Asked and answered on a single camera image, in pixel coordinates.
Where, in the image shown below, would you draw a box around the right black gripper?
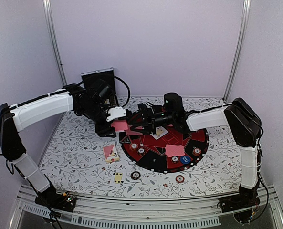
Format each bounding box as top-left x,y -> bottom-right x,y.
129,107 -> 175,135

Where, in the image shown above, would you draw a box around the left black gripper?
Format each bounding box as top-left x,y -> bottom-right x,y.
80,102 -> 117,137

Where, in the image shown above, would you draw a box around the triangular all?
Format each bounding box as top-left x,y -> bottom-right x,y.
119,136 -> 132,144

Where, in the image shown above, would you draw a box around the red playing card deck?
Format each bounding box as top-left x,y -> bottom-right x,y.
111,120 -> 128,132

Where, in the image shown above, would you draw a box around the eight of clubs card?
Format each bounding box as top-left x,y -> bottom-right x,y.
150,126 -> 168,140

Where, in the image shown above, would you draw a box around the orange chips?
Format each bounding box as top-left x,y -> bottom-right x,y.
129,143 -> 138,151
192,147 -> 202,156

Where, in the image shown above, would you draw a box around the dark chips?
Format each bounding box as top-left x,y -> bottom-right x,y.
171,156 -> 179,163
137,148 -> 145,155

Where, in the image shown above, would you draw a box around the dark red chip stack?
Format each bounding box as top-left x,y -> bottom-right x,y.
130,171 -> 141,180

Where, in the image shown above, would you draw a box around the blue small blind button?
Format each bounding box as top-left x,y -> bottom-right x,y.
180,156 -> 191,165

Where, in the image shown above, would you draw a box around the four of clubs card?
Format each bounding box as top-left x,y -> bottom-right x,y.
113,171 -> 124,186

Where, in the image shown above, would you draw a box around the orange chip stack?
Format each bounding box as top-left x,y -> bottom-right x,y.
175,175 -> 185,183

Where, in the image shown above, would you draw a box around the single red dealt card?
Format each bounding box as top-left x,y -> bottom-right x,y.
126,130 -> 143,135

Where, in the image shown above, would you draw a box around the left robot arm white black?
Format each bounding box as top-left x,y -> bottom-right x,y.
0,79 -> 126,207

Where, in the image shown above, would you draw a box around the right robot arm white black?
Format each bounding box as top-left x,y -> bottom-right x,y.
128,93 -> 263,209

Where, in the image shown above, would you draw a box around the aluminium poker case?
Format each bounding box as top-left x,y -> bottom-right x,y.
81,67 -> 119,107

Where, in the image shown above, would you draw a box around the playing card box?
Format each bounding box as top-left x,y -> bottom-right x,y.
103,145 -> 120,163

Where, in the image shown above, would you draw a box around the round red black poker mat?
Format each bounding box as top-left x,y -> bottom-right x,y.
119,125 -> 209,173

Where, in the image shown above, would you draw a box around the floral white table cloth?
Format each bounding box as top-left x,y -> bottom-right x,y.
36,96 -> 259,199

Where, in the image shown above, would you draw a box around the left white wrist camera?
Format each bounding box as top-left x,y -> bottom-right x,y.
106,106 -> 126,122

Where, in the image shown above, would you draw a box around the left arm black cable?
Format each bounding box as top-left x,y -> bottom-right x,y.
79,75 -> 131,108

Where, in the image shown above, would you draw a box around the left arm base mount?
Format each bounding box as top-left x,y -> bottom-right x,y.
35,190 -> 77,212

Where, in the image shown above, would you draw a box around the front aluminium rail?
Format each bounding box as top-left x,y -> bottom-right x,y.
9,185 -> 283,229

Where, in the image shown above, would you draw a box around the left aluminium frame post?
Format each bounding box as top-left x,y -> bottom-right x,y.
42,0 -> 72,102

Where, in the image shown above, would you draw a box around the aluminium frame post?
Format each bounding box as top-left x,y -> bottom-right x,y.
223,0 -> 251,102
42,0 -> 72,102

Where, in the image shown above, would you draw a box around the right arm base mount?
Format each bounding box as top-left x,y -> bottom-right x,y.
217,194 -> 260,224

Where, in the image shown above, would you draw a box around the right aluminium frame post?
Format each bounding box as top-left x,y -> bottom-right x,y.
223,0 -> 251,102

